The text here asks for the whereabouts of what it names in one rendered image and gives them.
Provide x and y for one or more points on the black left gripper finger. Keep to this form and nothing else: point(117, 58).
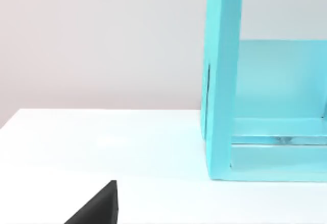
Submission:
point(102, 206)

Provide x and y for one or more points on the light blue rack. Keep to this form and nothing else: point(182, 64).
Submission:
point(268, 86)

